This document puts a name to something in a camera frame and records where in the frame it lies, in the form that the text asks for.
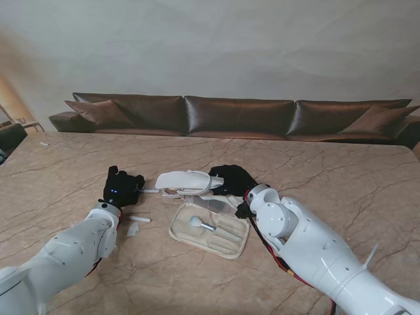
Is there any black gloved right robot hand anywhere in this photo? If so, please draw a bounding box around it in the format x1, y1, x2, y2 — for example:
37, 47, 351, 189
208, 163, 257, 198

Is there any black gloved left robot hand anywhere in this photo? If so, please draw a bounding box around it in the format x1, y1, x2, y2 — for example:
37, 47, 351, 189
103, 166, 146, 208

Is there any cream white cosmetics bag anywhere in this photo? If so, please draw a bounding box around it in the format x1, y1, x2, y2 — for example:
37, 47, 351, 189
154, 169, 251, 260

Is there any blue handled makeup brush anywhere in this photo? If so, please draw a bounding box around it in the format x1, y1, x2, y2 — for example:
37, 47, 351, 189
189, 215, 243, 244

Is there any brown leather sofa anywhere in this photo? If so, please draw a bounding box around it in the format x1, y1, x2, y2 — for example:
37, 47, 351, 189
49, 93, 420, 148

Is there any brown sofa pillow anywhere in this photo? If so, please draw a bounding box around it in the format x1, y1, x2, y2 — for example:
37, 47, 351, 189
64, 100, 137, 129
339, 104, 420, 135

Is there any light wooden side table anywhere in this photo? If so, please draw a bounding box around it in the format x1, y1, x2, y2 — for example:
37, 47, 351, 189
19, 116, 45, 134

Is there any dark armchair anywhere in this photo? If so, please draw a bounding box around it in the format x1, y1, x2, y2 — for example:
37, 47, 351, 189
0, 123, 29, 155

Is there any white zip tie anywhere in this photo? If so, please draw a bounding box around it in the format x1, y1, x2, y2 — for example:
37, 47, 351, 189
362, 243, 379, 272

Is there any red black left arm cable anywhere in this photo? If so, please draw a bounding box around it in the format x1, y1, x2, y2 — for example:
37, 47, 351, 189
85, 208, 124, 278

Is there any red black arm cable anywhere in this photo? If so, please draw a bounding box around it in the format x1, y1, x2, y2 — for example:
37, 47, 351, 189
85, 208, 124, 278
251, 216, 336, 315

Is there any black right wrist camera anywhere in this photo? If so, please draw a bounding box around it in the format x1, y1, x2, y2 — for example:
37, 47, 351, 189
234, 201, 251, 220

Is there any red black right arm cable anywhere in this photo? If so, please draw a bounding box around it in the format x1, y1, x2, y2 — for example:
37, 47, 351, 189
251, 216, 336, 315

